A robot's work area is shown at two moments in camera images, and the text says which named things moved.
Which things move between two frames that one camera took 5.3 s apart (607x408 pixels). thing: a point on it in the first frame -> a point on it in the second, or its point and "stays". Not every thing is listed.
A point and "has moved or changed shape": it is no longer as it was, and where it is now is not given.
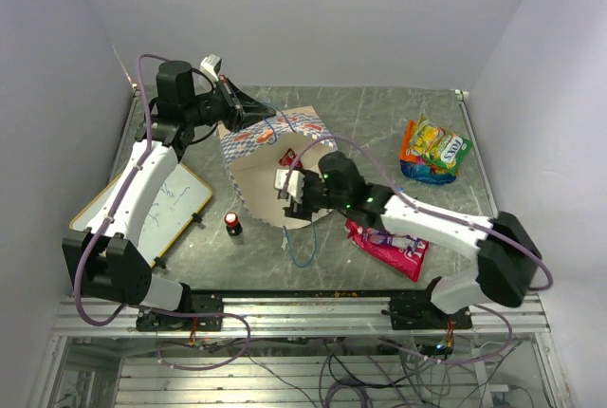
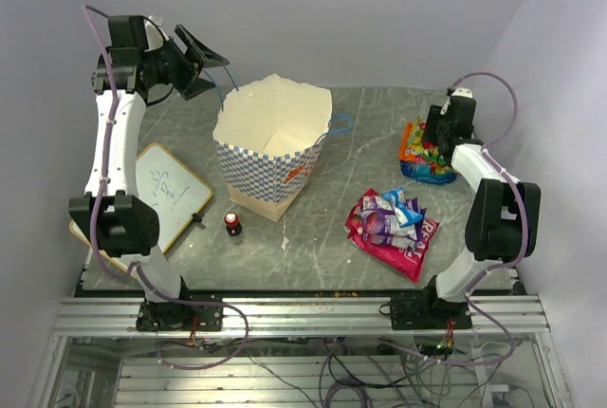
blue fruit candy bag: (425, 173) stays
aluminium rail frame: (302, 318) stays
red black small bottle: (232, 226) stays
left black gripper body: (229, 107) -> (181, 68)
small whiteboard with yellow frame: (178, 202) stays
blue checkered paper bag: (252, 157) has moved or changed shape
